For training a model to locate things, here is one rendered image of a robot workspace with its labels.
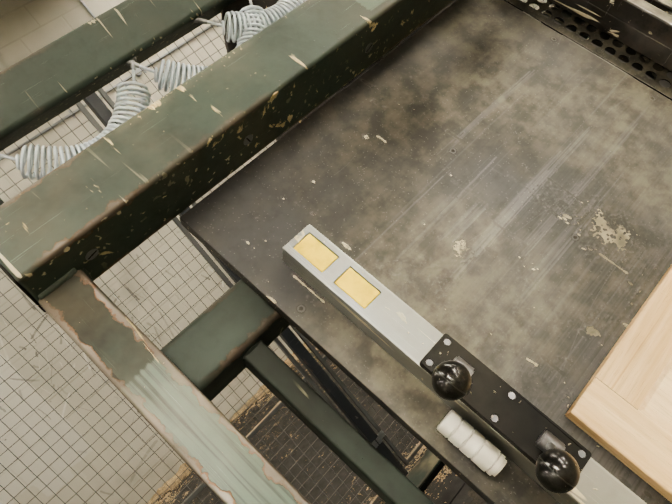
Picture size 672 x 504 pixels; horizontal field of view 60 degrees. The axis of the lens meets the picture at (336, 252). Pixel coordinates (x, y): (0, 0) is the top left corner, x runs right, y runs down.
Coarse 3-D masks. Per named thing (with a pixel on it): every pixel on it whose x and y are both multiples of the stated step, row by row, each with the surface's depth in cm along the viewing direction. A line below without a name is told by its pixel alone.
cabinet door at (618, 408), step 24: (648, 312) 73; (624, 336) 72; (648, 336) 72; (624, 360) 70; (648, 360) 70; (600, 384) 68; (624, 384) 69; (648, 384) 69; (576, 408) 67; (600, 408) 67; (624, 408) 67; (648, 408) 68; (600, 432) 66; (624, 432) 66; (648, 432) 66; (624, 456) 65; (648, 456) 65; (648, 480) 65
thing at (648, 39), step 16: (560, 0) 102; (576, 0) 100; (592, 0) 98; (608, 0) 96; (624, 0) 94; (640, 0) 94; (656, 0) 95; (592, 16) 100; (608, 16) 98; (624, 16) 96; (640, 16) 94; (656, 16) 93; (608, 32) 100; (624, 32) 98; (640, 32) 96; (656, 32) 94; (640, 48) 98; (656, 48) 96
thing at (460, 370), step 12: (456, 360) 65; (444, 372) 54; (456, 372) 54; (468, 372) 55; (432, 384) 55; (444, 384) 54; (456, 384) 53; (468, 384) 54; (444, 396) 54; (456, 396) 54
